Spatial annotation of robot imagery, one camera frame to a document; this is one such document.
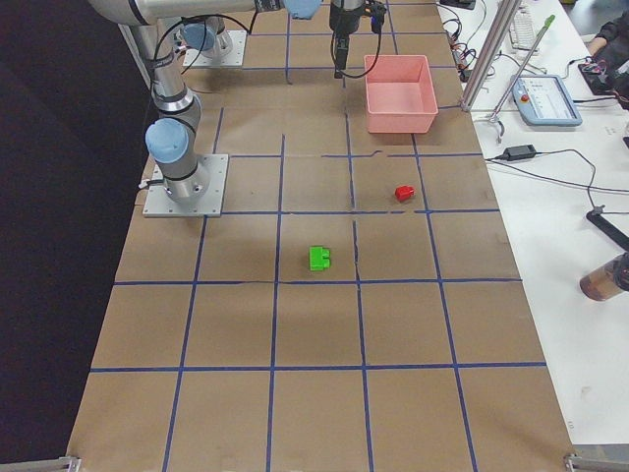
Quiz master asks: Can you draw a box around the green tipped metal rod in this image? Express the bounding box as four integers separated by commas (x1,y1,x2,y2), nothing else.
487,15,555,123

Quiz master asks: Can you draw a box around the brown paper table cover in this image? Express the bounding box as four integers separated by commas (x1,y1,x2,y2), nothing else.
68,1,571,471

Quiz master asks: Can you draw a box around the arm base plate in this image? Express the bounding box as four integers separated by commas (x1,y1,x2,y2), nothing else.
143,154,229,217
182,27,248,69

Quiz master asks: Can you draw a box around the aluminium frame post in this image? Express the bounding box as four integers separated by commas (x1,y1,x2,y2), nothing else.
460,0,520,112

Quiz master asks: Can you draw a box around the brown drink bottle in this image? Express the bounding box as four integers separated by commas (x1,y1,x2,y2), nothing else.
579,253,628,301

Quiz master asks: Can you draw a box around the pink plastic box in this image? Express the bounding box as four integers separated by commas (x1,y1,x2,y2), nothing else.
364,55,438,134

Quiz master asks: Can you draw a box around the green toy block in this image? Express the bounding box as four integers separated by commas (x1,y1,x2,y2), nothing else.
309,246,331,271

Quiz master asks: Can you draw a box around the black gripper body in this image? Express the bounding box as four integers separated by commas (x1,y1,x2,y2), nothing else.
329,0,366,46

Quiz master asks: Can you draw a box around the red toy block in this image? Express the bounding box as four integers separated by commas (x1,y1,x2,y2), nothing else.
394,185,415,203

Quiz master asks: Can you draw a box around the white keyboard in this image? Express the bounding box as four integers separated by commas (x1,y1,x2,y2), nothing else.
509,9,537,50

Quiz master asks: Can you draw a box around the teach pendant tablet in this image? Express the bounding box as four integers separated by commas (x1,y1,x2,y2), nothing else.
511,75,582,127

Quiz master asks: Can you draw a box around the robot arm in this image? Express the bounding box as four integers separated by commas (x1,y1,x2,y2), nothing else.
90,1,320,204
181,1,387,79

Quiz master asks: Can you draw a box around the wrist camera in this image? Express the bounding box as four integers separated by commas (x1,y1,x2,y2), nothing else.
365,1,387,35

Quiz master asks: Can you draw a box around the black power adapter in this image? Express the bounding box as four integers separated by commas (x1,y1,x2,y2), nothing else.
501,145,538,161

